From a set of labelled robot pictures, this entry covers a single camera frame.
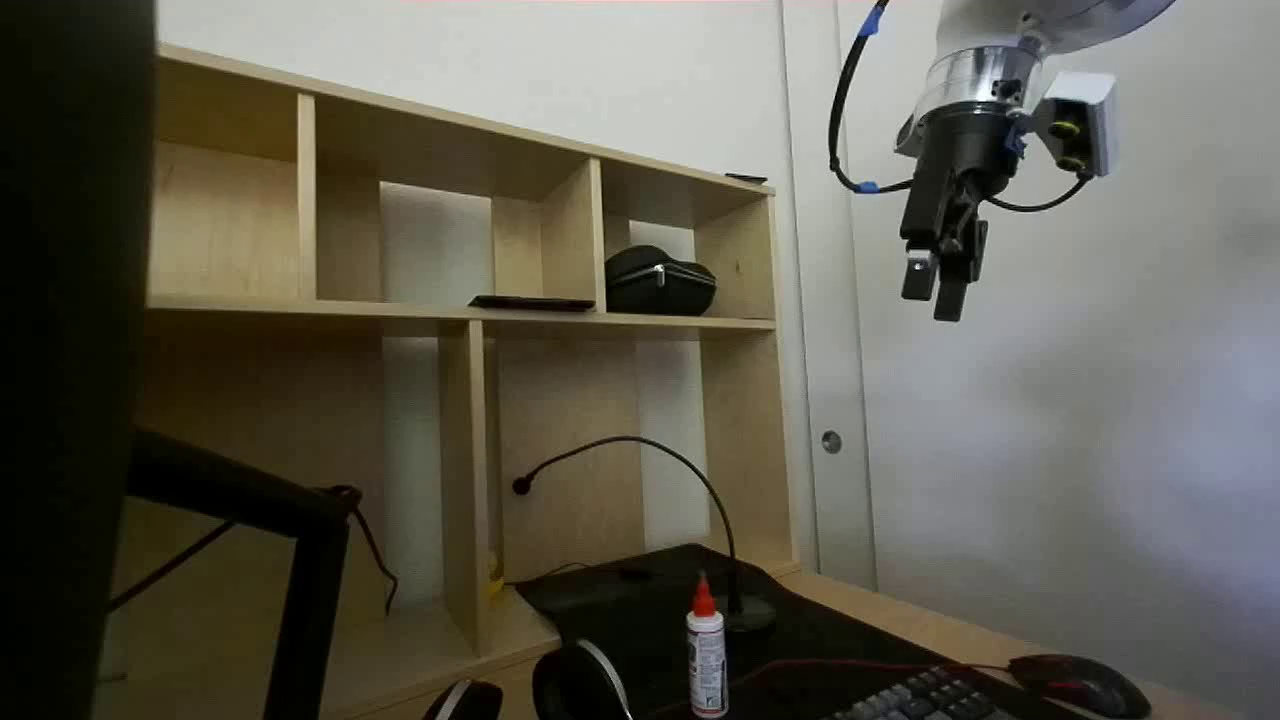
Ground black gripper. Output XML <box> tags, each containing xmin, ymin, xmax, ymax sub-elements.
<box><xmin>899</xmin><ymin>99</ymin><xmax>1029</xmax><ymax>323</ymax></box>

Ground dark grey keyboard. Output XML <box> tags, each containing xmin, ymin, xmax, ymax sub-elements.
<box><xmin>833</xmin><ymin>665</ymin><xmax>1022</xmax><ymax>720</ymax></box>

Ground white door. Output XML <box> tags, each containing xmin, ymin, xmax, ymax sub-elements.
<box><xmin>775</xmin><ymin>0</ymin><xmax>885</xmax><ymax>594</ymax></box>

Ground black zip pouch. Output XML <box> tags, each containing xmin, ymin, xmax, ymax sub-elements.
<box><xmin>602</xmin><ymin>244</ymin><xmax>718</xmax><ymax>321</ymax></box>

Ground black gooseneck microphone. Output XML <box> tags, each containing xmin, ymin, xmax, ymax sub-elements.
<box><xmin>508</xmin><ymin>432</ymin><xmax>778</xmax><ymax>637</ymax></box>

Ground flat black tablet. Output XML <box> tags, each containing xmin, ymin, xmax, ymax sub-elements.
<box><xmin>467</xmin><ymin>292</ymin><xmax>598</xmax><ymax>316</ymax></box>

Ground light wooden shelf unit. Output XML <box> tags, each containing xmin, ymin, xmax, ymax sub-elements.
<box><xmin>90</xmin><ymin>42</ymin><xmax>804</xmax><ymax>720</ymax></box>

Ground black red computer mouse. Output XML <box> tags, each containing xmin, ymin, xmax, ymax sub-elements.
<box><xmin>1005</xmin><ymin>652</ymin><xmax>1155</xmax><ymax>720</ymax></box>

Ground black desk mat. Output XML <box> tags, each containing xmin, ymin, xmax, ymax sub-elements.
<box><xmin>516</xmin><ymin>539</ymin><xmax>1072</xmax><ymax>720</ymax></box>

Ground white glue bottle red cap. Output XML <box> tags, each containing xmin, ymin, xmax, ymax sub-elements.
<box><xmin>684</xmin><ymin>567</ymin><xmax>731</xmax><ymax>720</ymax></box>

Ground black white headphones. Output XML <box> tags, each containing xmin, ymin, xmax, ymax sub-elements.
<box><xmin>418</xmin><ymin>637</ymin><xmax>636</xmax><ymax>720</ymax></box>

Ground black monitor stand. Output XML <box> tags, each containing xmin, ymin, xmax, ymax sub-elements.
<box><xmin>107</xmin><ymin>423</ymin><xmax>354</xmax><ymax>720</ymax></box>

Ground black cable with blue tape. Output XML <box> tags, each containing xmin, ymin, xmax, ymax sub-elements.
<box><xmin>824</xmin><ymin>0</ymin><xmax>1096</xmax><ymax>218</ymax></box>

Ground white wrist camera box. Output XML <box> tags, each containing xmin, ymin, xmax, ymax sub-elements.
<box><xmin>1036</xmin><ymin>67</ymin><xmax>1120</xmax><ymax>182</ymax></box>

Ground thin black cable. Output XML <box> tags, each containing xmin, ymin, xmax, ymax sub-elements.
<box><xmin>323</xmin><ymin>482</ymin><xmax>405</xmax><ymax>620</ymax></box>

